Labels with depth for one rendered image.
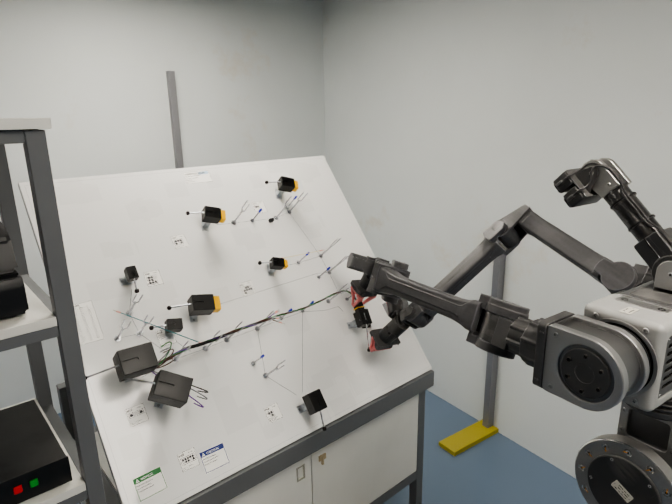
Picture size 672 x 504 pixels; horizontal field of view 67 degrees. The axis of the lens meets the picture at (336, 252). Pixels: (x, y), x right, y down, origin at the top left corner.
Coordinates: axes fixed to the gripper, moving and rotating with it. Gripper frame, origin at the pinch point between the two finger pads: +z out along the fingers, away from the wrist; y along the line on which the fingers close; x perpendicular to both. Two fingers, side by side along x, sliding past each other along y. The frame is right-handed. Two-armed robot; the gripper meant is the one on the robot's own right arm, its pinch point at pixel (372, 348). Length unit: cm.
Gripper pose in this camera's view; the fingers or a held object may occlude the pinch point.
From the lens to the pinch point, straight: 184.5
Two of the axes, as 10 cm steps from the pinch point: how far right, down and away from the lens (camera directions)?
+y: -8.2, 0.2, -5.7
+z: -4.5, 5.9, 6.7
